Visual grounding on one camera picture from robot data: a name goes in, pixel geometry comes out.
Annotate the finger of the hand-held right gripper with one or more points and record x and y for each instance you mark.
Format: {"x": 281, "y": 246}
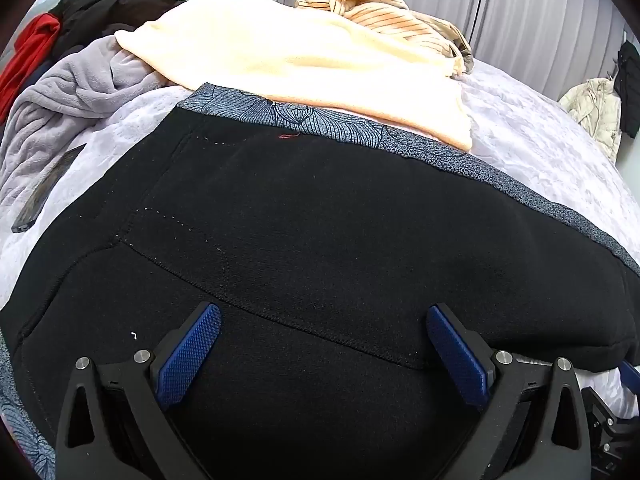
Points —
{"x": 612, "y": 435}
{"x": 631, "y": 372}

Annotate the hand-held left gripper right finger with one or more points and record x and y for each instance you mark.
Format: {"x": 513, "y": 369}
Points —
{"x": 457, "y": 355}

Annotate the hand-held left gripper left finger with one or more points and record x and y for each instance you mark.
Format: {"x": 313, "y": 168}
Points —
{"x": 192, "y": 347}

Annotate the black pants with grey lining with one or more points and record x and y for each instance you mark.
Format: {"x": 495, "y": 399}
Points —
{"x": 325, "y": 235}

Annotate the bed with pale quilted cover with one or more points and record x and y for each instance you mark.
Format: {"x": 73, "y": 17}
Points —
{"x": 530, "y": 130}

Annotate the cream puffer jacket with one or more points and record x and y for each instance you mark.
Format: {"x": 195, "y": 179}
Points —
{"x": 595, "y": 110}

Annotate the grey fleece blanket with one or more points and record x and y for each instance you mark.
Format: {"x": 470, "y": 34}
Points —
{"x": 80, "y": 77}

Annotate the black hanging jacket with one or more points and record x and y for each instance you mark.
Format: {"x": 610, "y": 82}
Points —
{"x": 629, "y": 80}

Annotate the peach fleece towel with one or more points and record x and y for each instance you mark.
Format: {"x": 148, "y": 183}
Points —
{"x": 310, "y": 60}

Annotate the red garment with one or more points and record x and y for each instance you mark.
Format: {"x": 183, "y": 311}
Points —
{"x": 30, "y": 55}

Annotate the orange striped garment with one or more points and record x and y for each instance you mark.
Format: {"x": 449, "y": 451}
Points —
{"x": 390, "y": 12}

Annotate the black garment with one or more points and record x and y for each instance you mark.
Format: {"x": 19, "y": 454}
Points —
{"x": 112, "y": 5}

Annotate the grey pleated curtain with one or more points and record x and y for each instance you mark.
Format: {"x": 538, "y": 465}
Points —
{"x": 540, "y": 5}

